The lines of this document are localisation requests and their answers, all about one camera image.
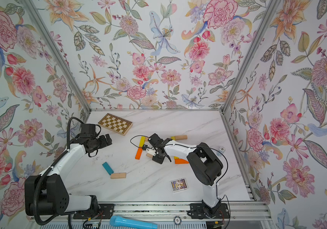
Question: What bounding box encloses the orange block front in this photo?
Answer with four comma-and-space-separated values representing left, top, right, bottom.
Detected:
175, 157, 189, 164

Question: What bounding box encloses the orange block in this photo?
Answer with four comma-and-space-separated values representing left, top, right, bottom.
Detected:
175, 157, 189, 164
135, 148, 143, 160

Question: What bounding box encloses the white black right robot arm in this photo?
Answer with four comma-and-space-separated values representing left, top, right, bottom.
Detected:
146, 134, 224, 218

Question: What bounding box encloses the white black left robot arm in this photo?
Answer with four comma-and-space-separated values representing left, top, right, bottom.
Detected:
24, 124, 112, 218

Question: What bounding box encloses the wooden folding chessboard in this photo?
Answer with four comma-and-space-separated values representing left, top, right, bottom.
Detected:
98, 113, 133, 135

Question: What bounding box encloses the teal block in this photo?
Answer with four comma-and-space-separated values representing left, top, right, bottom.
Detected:
102, 162, 114, 176

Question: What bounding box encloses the playing card box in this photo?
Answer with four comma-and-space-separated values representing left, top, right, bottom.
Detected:
170, 178, 188, 192

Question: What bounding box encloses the blue microphone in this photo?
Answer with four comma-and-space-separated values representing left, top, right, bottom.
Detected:
110, 216, 158, 229

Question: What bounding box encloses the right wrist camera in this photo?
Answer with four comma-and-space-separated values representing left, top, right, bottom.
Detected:
148, 134, 164, 147

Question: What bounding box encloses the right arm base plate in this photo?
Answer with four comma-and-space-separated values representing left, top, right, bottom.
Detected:
187, 202, 230, 219

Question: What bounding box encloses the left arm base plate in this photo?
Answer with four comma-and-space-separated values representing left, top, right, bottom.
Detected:
73, 203, 115, 219

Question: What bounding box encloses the aluminium front rail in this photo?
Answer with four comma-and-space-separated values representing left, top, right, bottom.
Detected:
26, 201, 273, 222

